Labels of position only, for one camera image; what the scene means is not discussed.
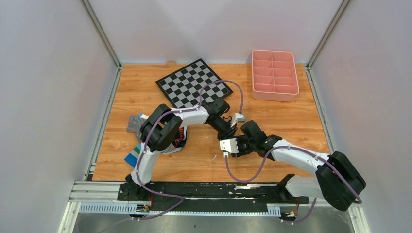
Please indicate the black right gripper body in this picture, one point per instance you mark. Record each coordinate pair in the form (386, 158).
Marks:
(245, 147)

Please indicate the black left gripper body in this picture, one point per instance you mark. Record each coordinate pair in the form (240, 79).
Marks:
(224, 129)

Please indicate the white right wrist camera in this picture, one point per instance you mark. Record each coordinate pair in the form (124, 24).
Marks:
(229, 145)

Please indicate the pink compartment tray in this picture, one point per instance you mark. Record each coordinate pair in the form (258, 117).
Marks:
(274, 76)

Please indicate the grey striped underwear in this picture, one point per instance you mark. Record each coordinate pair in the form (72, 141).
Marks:
(134, 124)

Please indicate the black white checkerboard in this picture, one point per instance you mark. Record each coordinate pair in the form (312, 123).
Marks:
(183, 86)

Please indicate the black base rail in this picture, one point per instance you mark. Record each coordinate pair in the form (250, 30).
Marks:
(218, 196)

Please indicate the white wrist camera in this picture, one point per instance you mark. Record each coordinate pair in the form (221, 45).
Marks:
(237, 118)
(229, 145)

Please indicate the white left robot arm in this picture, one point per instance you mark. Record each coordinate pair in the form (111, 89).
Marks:
(165, 132)

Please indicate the white slotted cable duct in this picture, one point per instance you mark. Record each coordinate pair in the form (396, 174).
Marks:
(139, 209)

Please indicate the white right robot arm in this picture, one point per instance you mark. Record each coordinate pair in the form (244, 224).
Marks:
(334, 178)

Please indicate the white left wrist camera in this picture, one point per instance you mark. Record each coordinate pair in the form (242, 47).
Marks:
(237, 118)

